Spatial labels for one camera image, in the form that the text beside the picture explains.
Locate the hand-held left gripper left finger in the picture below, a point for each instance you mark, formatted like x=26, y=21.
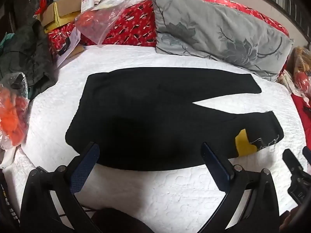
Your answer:
x=82, y=170

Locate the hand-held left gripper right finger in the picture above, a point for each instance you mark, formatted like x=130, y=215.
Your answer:
x=218, y=167

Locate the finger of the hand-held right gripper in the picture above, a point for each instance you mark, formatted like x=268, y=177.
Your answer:
x=307, y=154
x=292, y=161

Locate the black pants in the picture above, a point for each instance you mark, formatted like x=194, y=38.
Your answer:
x=158, y=114

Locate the red cloth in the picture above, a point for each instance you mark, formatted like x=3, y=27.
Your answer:
x=302, y=111

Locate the white quilted blanket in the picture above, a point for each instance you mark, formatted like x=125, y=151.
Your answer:
x=155, y=189

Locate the plastic bag with orange cloth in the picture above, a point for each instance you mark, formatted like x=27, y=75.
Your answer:
x=12, y=116

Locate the white paper sheets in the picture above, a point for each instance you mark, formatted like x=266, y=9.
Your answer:
x=70, y=51

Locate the dark green jacket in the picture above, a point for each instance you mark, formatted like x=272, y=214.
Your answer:
x=29, y=53

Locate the grey floral pillow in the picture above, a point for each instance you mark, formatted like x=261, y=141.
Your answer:
x=206, y=29

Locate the clear bag with orange item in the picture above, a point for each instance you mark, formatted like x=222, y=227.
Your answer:
x=97, y=24

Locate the red patterned bedding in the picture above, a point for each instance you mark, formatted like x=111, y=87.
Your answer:
x=136, y=26

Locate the cardboard box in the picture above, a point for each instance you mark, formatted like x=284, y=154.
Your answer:
x=65, y=8

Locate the white and pink bottle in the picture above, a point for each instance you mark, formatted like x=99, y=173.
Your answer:
x=88, y=2

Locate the white plastic package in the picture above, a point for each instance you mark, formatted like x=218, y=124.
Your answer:
x=136, y=0

